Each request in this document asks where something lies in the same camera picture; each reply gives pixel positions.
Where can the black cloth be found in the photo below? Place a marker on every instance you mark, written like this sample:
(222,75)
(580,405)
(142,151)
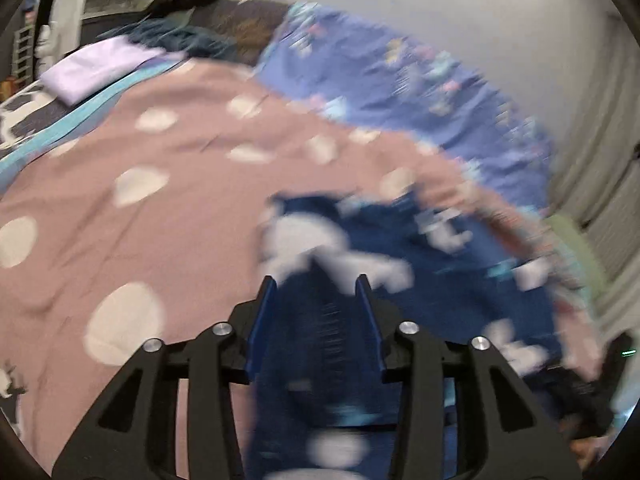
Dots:
(185,2)

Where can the brown printed cloth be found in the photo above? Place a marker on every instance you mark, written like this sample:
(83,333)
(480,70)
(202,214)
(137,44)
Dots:
(250,25)

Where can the white figurine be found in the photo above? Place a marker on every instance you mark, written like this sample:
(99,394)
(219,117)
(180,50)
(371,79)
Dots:
(44,47)

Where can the dark teal cloth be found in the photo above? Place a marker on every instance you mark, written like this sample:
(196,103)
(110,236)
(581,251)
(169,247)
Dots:
(200,42)

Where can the green pillow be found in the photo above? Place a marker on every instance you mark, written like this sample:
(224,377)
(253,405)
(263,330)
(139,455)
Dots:
(575,245)

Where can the grey curtain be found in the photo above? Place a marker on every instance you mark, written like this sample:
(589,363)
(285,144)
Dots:
(600,160)

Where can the folded lilac cloth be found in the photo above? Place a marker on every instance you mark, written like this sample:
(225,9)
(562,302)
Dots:
(90,67)

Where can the pink polka dot blanket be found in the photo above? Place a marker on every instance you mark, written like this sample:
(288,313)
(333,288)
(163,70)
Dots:
(200,200)

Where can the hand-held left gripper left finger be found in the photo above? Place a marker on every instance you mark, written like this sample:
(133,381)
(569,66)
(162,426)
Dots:
(262,330)

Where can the navy fleece garment white print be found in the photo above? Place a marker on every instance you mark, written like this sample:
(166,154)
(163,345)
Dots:
(450,285)

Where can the light blue bed sheet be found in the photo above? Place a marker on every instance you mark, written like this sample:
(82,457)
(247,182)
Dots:
(75,120)

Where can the white cabinet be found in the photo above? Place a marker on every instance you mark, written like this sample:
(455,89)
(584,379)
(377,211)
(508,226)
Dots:
(70,5)

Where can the black and white blanket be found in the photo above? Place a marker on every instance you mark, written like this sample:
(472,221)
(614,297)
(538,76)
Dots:
(25,110)

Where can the purple printed bed sheet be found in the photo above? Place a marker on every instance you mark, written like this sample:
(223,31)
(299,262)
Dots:
(375,90)

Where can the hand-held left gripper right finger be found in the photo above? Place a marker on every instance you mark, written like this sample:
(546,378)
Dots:
(369,330)

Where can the white ladder rack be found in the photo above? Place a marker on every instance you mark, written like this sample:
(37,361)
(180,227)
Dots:
(22,55)

